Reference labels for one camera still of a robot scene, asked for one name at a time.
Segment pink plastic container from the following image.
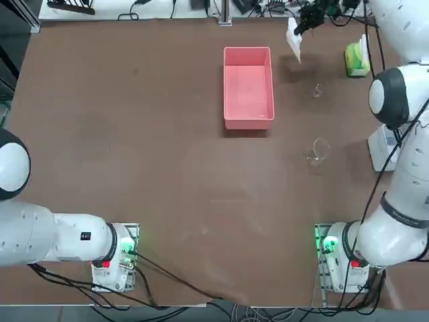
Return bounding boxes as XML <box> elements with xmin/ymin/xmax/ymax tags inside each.
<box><xmin>223</xmin><ymin>46</ymin><xmax>275</xmax><ymax>131</ymax></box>

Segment aluminium frame post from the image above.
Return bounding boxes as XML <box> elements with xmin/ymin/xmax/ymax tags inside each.
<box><xmin>217</xmin><ymin>0</ymin><xmax>233</xmax><ymax>26</ymax></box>

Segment black finned device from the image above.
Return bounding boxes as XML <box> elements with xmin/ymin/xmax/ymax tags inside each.
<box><xmin>46</xmin><ymin>0</ymin><xmax>97</xmax><ymax>15</ymax></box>

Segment aluminium frame profile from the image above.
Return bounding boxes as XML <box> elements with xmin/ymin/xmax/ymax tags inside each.
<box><xmin>13</xmin><ymin>0</ymin><xmax>42</xmax><ymax>34</ymax></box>

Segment white bin with lid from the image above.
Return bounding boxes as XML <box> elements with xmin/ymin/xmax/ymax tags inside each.
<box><xmin>367</xmin><ymin>127</ymin><xmax>403</xmax><ymax>173</ymax></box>

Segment white tissue sheet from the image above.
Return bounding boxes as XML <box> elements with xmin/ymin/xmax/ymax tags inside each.
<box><xmin>286</xmin><ymin>17</ymin><xmax>303</xmax><ymax>64</ymax></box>
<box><xmin>357</xmin><ymin>33</ymin><xmax>370</xmax><ymax>63</ymax></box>

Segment large glass beaker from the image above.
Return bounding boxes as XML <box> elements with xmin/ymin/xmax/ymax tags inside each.
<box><xmin>304</xmin><ymin>138</ymin><xmax>332</xmax><ymax>168</ymax></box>

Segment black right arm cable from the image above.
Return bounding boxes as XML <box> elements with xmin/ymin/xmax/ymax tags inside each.
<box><xmin>360</xmin><ymin>100</ymin><xmax>429</xmax><ymax>224</ymax></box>

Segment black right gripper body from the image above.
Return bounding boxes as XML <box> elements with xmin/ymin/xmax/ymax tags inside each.
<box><xmin>301</xmin><ymin>2</ymin><xmax>328</xmax><ymax>24</ymax></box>

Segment green tissue pack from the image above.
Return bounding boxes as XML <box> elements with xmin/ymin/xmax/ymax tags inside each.
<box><xmin>344</xmin><ymin>42</ymin><xmax>371</xmax><ymax>78</ymax></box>

